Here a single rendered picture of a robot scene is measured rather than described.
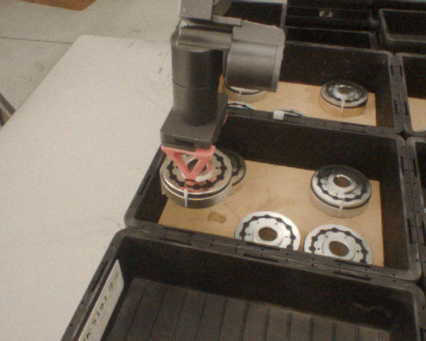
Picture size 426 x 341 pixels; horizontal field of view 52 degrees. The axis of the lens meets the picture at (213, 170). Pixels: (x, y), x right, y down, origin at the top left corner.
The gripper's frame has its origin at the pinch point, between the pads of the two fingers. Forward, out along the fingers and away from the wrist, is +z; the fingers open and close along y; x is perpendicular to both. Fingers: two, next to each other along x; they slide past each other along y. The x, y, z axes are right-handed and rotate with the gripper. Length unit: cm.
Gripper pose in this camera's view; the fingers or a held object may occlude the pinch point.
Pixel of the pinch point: (195, 163)
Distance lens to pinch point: 62.6
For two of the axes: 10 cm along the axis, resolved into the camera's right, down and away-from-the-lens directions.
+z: -0.3, 7.0, 7.1
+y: 2.5, -6.9, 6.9
